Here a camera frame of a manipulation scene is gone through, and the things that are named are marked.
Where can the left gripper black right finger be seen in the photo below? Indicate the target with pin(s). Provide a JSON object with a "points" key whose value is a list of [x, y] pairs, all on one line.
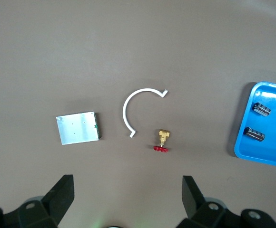
{"points": [[195, 202]]}

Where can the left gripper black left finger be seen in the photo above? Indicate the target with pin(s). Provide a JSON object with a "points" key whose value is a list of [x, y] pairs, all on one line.
{"points": [[57, 199]]}

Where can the silver metal box module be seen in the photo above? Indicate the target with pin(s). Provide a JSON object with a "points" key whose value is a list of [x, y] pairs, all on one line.
{"points": [[78, 128]]}

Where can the white curved plastic clip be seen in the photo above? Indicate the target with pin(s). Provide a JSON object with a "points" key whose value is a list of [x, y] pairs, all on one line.
{"points": [[124, 111]]}

